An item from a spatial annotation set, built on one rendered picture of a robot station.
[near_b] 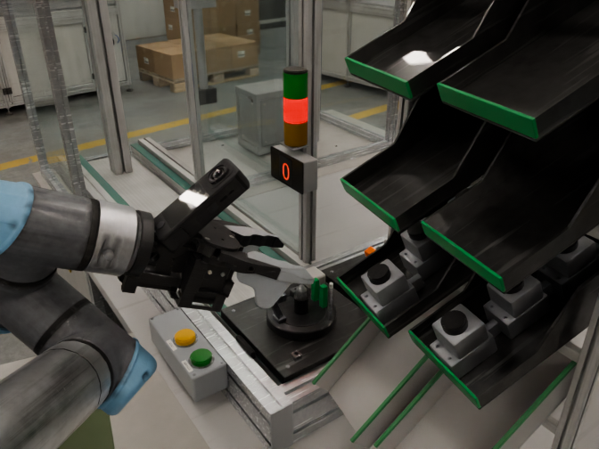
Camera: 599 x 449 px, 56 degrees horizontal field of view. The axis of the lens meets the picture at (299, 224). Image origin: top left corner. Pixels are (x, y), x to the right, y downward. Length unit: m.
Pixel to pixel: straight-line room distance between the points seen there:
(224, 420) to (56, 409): 0.62
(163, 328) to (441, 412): 0.57
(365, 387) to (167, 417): 0.40
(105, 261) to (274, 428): 0.51
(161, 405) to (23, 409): 0.68
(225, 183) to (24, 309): 0.24
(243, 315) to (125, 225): 0.61
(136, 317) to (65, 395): 0.86
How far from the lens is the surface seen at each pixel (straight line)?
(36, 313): 0.63
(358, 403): 0.92
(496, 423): 0.83
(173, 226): 0.60
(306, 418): 1.05
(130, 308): 1.41
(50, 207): 0.57
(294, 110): 1.15
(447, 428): 0.86
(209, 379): 1.07
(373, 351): 0.94
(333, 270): 1.29
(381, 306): 0.76
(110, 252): 0.58
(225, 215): 1.59
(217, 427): 1.10
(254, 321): 1.14
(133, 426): 1.14
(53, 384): 0.53
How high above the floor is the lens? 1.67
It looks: 28 degrees down
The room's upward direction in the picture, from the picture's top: straight up
